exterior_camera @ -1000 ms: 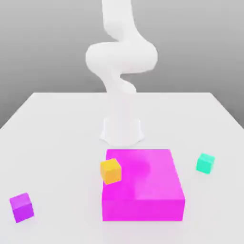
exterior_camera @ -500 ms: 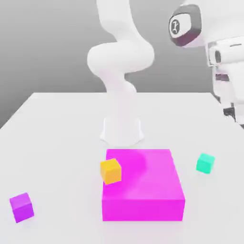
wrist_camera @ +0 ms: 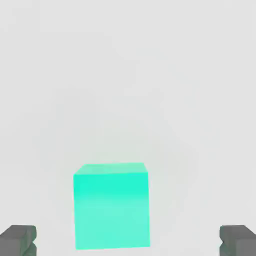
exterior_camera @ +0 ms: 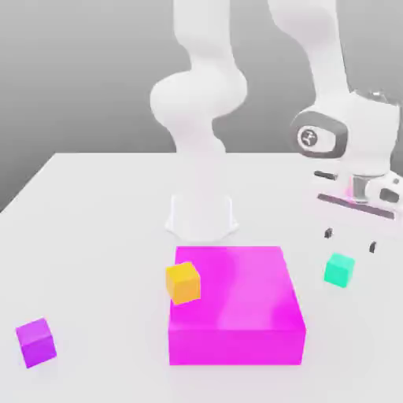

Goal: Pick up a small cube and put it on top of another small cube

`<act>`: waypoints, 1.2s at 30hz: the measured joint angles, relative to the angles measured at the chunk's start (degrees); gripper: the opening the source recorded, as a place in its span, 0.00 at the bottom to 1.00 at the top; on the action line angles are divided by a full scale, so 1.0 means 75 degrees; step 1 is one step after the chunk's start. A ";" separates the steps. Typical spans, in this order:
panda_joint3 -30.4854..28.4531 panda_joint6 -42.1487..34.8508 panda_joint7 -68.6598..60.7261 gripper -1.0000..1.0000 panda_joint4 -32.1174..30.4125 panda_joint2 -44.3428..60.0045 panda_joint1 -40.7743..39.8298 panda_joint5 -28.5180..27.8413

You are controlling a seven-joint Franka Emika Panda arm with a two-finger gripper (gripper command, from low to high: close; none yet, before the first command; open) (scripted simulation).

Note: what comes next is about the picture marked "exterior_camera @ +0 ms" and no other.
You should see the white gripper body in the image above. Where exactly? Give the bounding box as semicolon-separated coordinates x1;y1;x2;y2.
313;190;398;244

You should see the small teal cube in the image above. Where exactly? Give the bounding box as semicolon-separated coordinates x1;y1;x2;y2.
323;252;357;289

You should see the small orange cube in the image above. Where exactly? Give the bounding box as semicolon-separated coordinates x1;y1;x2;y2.
165;261;202;306

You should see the small purple cube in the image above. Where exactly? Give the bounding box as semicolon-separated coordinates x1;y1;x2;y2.
15;316;58;370

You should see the large magenta box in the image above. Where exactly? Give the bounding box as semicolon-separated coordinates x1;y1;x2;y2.
168;246;307;367

